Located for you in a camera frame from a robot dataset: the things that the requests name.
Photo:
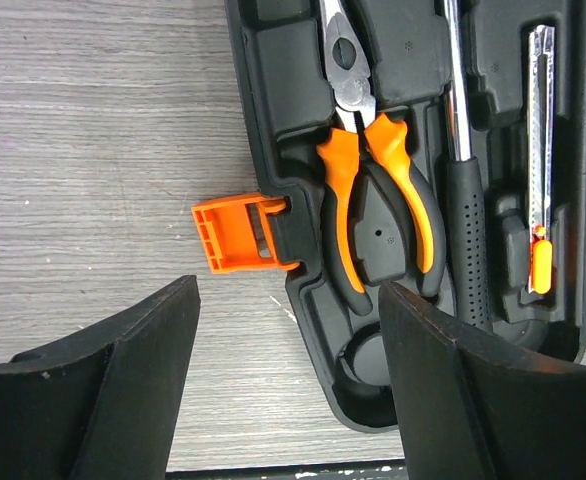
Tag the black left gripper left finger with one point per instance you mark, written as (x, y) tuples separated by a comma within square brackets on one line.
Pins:
[(103, 402)]

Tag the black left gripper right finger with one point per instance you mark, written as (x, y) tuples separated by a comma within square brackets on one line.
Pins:
[(471, 405)]

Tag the black handled claw hammer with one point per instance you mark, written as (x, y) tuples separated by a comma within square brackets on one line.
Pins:
[(465, 193)]

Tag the black plastic tool case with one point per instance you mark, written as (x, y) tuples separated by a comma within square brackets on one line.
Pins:
[(440, 145)]

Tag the orange black pliers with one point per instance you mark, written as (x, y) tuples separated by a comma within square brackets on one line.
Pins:
[(368, 142)]

